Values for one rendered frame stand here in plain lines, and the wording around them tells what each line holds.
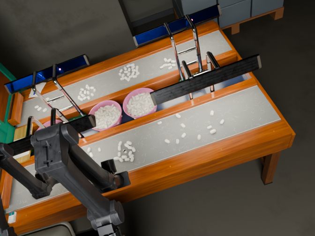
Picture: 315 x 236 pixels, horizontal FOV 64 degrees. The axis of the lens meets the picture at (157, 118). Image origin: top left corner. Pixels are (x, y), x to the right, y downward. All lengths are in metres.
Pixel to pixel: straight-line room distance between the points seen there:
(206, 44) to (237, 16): 1.21
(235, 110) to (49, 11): 2.25
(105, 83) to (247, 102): 1.12
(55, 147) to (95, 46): 2.70
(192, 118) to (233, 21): 1.88
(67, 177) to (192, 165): 0.89
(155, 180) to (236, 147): 0.51
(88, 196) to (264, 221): 1.59
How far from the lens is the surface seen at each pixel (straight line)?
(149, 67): 2.10
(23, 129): 2.22
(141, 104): 1.87
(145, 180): 1.52
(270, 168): 1.98
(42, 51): 3.44
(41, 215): 1.76
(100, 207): 0.90
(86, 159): 0.87
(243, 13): 3.32
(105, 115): 1.91
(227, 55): 2.00
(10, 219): 1.87
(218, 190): 2.23
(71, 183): 0.77
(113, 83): 2.11
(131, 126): 1.73
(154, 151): 1.61
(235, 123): 1.64
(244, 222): 2.17
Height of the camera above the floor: 2.11
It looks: 52 degrees down
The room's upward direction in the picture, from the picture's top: 24 degrees counter-clockwise
